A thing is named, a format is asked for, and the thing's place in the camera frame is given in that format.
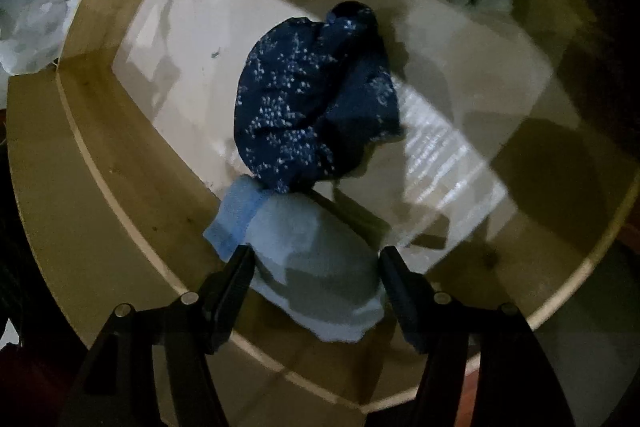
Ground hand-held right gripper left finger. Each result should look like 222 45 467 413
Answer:
57 244 257 427

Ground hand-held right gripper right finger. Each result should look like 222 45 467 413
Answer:
379 245 571 427

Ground light blue underwear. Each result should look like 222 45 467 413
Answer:
202 174 388 343

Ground wooden drawer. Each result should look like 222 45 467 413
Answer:
5 0 640 413

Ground navy floral underwear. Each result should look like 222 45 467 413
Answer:
234 1 406 195

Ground white plastic bags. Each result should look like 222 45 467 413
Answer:
0 0 108 75

